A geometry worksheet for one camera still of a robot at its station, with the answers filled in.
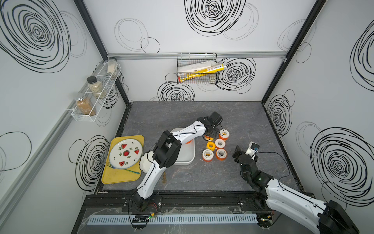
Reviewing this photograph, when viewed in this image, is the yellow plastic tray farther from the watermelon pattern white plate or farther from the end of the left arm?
the end of the left arm

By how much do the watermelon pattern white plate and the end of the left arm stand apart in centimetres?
47

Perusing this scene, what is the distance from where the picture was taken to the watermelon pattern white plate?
0.88 m

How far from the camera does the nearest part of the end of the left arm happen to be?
705 millimetres

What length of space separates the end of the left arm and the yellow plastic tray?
0.46 m

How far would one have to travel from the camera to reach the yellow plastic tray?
0.82 meters
